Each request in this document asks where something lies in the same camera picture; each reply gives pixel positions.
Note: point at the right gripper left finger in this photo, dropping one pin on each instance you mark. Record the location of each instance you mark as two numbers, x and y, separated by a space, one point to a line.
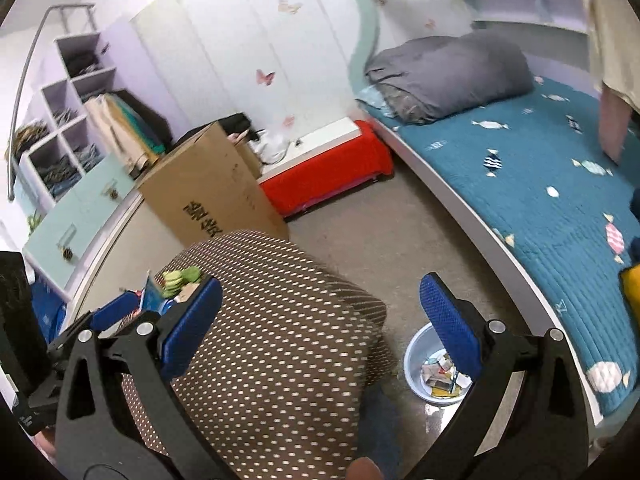
95 433

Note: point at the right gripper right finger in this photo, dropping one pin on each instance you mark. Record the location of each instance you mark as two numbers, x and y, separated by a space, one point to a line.
547 432

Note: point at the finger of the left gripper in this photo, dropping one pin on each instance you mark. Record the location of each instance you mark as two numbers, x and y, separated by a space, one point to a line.
113 312

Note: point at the blue white carton box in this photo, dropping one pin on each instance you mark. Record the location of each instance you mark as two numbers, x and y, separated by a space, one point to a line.
152 298

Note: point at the light blue trash bin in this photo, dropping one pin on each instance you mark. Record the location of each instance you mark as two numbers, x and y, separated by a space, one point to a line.
430 372

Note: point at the green snack pieces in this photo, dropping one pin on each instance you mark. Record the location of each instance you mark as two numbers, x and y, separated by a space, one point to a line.
174 281

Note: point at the white cabinet with drawers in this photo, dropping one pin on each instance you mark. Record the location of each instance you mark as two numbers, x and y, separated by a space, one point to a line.
57 248

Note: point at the brown cardboard box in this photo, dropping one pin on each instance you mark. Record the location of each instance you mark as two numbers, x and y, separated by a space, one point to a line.
204 189

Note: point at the person's jeans leg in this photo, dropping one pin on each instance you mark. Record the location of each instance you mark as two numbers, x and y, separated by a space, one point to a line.
378 453

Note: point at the white cube shelf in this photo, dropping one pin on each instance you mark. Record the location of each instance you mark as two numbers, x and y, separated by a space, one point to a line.
55 132

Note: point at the brown polka dot tablecloth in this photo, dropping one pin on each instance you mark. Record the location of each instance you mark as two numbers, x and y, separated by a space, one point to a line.
276 385

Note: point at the hanging clothes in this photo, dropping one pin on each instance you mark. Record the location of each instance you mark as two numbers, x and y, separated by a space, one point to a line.
138 139

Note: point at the yellow pillow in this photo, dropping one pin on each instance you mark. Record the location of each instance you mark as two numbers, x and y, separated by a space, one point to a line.
630 286

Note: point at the white plastic bag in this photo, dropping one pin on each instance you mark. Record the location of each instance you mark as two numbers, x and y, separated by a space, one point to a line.
270 147

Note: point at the teal quilted bed cover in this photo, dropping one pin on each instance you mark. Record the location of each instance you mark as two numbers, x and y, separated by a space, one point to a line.
532 168

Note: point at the red storage bench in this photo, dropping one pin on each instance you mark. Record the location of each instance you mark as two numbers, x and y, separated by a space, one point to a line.
331 173

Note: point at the white wardrobe doors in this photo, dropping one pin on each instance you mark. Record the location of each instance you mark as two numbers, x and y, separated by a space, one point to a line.
282 63

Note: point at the grey folded blanket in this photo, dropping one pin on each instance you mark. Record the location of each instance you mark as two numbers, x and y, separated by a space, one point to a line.
428 79

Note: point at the teal bunk bed frame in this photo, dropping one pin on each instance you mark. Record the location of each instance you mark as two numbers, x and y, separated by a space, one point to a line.
556 48

